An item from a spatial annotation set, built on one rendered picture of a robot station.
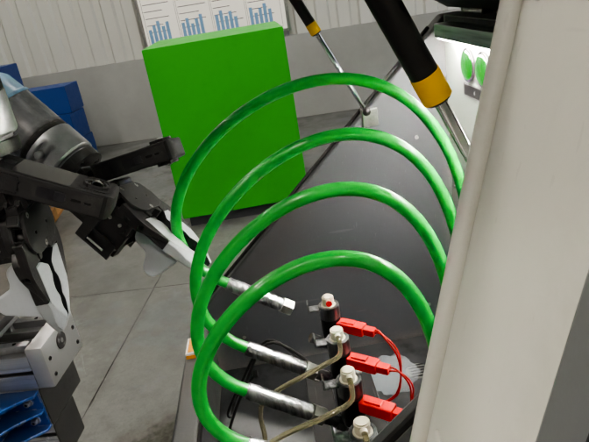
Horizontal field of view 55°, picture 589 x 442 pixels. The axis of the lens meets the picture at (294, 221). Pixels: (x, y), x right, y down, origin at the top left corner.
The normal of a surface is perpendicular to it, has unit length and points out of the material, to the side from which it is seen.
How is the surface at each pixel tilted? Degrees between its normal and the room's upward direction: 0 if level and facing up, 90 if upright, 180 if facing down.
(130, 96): 90
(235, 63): 90
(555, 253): 76
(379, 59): 90
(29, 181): 89
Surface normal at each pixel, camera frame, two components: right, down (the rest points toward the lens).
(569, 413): -0.99, -0.05
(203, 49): 0.09, 0.37
